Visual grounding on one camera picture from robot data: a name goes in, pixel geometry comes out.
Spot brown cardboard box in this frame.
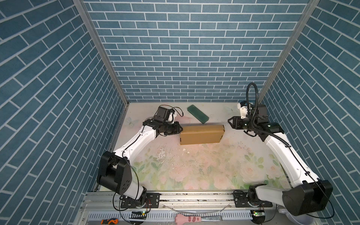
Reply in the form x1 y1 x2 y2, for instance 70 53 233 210
180 125 225 145

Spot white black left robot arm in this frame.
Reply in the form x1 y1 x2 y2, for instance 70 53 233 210
97 105 184 207

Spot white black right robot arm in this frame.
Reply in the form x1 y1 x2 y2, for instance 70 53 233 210
228 102 333 217

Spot dark green flat block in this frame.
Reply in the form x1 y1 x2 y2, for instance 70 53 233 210
187 105 209 124

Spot orange black screwdriver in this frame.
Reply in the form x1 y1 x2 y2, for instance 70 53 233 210
101 218 119 225

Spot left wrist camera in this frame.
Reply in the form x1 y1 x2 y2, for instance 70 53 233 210
167 111 177 123

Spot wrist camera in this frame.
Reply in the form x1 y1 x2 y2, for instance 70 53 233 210
167 111 177 123
237 101 248 119

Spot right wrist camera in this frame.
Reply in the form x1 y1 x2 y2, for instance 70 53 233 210
237 101 248 119

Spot pink handled knife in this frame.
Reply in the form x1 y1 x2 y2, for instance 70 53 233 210
175 214 222 225

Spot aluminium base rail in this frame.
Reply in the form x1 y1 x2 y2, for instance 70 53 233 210
75 189 318 225

